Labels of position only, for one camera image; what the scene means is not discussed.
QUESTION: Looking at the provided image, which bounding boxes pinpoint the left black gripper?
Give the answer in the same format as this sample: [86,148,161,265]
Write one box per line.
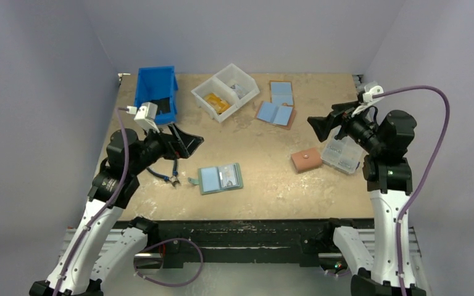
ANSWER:
[129,121,202,175]

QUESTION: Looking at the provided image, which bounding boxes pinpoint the green card holder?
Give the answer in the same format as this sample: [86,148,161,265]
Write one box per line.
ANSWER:
[188,163,244,195]

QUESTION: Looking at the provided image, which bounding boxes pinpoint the credit card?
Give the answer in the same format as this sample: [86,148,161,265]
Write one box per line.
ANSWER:
[230,83,249,99]

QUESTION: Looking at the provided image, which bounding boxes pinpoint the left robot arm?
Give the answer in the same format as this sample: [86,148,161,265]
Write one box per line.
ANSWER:
[29,124,204,295]

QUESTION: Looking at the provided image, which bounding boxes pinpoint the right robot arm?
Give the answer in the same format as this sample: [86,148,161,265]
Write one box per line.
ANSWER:
[307,102,427,295]

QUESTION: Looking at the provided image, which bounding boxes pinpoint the clear plastic organizer box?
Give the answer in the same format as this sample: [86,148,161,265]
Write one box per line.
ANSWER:
[321,127,364,175]

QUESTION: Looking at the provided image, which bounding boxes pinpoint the pink leather pouch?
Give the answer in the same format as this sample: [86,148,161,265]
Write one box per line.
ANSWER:
[290,147,323,173]

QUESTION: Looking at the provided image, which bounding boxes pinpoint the open blue brown wallet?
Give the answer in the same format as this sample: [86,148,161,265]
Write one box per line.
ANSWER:
[255,80,296,130]

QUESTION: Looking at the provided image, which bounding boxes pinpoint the black block in bin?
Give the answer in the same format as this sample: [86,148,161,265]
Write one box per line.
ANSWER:
[150,97,172,115]

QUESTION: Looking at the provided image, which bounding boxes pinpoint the white divided tray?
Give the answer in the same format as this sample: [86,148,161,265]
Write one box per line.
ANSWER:
[191,64,260,123]

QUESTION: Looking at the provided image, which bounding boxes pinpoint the blue plastic bin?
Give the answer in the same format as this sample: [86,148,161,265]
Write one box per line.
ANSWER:
[134,66,178,125]

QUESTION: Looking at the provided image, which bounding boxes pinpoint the blue handled pliers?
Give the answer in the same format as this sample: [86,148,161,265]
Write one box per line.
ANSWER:
[146,157,182,189]

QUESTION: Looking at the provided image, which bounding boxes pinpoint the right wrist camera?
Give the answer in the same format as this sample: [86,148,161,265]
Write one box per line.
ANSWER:
[352,81,385,117]

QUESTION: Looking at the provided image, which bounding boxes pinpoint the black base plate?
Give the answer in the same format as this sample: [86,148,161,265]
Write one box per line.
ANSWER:
[110,220,375,269]

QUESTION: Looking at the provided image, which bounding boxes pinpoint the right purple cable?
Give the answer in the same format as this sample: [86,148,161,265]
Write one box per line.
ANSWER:
[323,85,451,296]

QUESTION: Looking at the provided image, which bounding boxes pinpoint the aluminium rail frame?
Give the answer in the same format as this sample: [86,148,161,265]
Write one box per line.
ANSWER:
[48,226,432,296]

